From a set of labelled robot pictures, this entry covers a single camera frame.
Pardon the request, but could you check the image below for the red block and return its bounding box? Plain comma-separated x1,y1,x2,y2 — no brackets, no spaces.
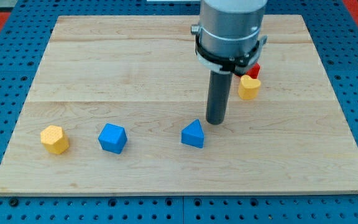
237,63,261,79

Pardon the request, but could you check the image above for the yellow hexagon block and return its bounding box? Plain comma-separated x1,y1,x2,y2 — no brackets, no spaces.
40,125,70,154

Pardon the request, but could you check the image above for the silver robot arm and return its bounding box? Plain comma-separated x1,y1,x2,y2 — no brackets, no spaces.
191,0,267,75

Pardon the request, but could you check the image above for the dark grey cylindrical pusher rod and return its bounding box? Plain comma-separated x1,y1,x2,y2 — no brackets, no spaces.
206,71,232,125

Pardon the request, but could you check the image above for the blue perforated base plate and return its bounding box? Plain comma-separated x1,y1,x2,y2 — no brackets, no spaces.
0,0,358,223

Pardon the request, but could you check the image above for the blue triangle block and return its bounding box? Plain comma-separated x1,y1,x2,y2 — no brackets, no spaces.
181,119,204,148

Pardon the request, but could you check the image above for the yellow heart block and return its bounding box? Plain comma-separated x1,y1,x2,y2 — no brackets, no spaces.
237,75,261,100

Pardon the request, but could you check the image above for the blue cube block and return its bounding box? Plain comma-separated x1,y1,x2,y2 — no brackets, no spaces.
98,123,127,154

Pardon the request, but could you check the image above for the wooden board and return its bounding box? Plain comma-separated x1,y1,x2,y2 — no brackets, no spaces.
0,15,358,197

